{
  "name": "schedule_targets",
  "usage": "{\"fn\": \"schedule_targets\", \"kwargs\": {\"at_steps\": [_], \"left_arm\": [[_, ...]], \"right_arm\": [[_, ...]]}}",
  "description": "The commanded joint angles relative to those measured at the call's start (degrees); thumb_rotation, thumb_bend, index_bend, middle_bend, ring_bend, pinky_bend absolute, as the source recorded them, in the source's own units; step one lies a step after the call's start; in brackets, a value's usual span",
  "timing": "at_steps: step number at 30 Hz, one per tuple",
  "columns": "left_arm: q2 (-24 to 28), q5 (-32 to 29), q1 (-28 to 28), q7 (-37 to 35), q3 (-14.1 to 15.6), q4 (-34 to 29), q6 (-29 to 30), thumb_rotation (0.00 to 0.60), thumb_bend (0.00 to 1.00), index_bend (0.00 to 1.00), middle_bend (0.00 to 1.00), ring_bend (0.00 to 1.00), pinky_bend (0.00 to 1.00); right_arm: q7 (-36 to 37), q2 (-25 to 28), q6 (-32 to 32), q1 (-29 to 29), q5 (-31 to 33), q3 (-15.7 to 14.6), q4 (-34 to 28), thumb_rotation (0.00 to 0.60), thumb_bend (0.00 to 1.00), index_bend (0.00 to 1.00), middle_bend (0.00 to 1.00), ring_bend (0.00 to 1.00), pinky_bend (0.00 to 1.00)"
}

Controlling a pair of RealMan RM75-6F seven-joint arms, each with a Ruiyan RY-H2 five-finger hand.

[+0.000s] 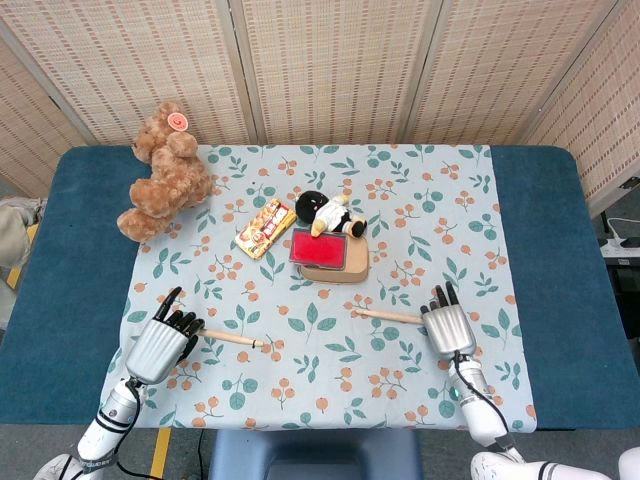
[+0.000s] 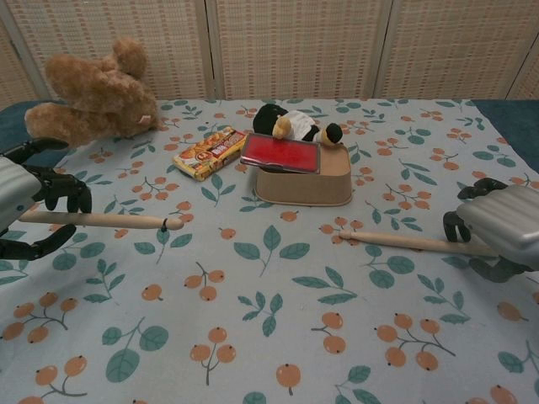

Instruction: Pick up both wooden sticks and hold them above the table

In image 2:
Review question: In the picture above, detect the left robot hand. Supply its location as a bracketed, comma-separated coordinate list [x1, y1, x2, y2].
[0, 136, 93, 262]

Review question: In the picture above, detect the red ink stamp pad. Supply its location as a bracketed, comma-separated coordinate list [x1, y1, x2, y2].
[239, 132, 323, 175]

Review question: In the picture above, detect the woven folding screen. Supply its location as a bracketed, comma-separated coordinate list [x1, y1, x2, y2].
[0, 0, 539, 111]

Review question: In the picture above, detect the floral fruit print tablecloth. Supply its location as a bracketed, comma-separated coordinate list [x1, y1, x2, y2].
[0, 98, 539, 404]

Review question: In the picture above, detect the orange snack box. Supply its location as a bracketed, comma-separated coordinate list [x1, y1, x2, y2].
[173, 126, 247, 182]

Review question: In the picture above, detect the plain wooden drumstick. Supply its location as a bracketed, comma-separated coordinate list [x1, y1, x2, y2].
[339, 229, 499, 258]

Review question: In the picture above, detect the black and white plush toy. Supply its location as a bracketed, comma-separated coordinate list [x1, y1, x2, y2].
[251, 103, 344, 149]

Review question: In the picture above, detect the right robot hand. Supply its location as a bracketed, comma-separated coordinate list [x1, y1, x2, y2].
[443, 177, 539, 284]

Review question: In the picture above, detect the brown cardboard oval box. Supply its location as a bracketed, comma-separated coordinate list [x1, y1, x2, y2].
[251, 145, 352, 208]

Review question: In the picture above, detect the wooden drumstick with black band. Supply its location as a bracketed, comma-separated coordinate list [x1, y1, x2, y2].
[18, 211, 185, 232]

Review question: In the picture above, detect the brown teddy bear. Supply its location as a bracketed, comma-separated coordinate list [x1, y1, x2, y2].
[24, 36, 162, 149]

